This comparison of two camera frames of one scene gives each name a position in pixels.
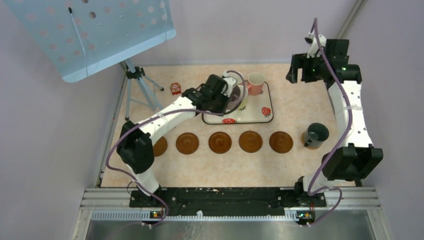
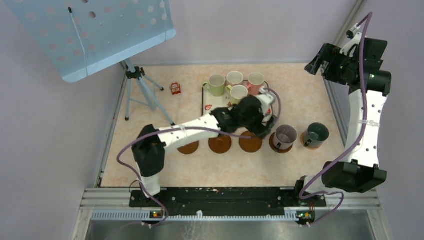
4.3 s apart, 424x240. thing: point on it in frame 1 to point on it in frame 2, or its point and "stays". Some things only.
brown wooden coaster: x=250 y=141 stays
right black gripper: x=300 y=61 to x=329 y=53
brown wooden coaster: x=220 y=142 stays
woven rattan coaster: x=302 y=140 stays
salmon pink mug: x=255 y=83 stays
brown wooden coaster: x=187 y=143 stays
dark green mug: x=316 y=133 stays
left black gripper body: x=219 y=102 to x=254 y=124
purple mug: x=235 y=97 to x=284 y=137
